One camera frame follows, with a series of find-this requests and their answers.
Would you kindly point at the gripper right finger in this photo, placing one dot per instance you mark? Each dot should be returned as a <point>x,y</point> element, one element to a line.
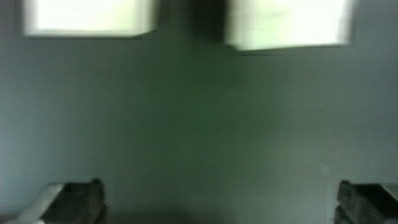
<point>366,203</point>

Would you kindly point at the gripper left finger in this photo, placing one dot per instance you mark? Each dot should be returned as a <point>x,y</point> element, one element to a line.
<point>69,204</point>

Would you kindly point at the white leg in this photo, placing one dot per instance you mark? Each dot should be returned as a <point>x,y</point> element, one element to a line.
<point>89,18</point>
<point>272,24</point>

